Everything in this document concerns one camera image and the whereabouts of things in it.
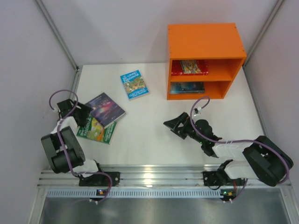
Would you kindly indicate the aluminium mounting rail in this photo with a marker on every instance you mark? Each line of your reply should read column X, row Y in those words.
column 134, row 176

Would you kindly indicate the orange wooden shelf cabinet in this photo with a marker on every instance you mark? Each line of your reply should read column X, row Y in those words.
column 219, row 44

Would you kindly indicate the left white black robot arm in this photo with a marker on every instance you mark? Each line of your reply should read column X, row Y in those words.
column 61, row 146

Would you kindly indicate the red treehouse book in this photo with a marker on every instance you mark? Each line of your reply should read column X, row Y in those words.
column 189, row 67

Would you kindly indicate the light blue treehouse book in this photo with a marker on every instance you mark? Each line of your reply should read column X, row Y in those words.
column 134, row 85

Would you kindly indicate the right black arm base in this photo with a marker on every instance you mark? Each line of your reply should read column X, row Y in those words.
column 216, row 179

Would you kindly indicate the green treehouse book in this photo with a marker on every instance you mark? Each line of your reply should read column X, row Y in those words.
column 93, row 130

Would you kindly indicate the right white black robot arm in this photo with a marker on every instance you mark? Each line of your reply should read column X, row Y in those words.
column 260, row 159

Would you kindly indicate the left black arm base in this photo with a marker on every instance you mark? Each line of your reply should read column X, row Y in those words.
column 100, row 180

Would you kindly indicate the teal ocean cover book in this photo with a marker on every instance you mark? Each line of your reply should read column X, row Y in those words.
column 187, row 87

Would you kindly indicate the dark purple galaxy book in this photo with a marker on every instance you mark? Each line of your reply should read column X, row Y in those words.
column 105, row 110

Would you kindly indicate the slotted grey cable duct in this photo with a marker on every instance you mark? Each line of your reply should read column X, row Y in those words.
column 138, row 193

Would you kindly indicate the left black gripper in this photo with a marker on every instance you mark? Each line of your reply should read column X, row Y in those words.
column 78, row 111

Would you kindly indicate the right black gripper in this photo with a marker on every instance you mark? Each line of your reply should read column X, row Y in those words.
column 184, row 128

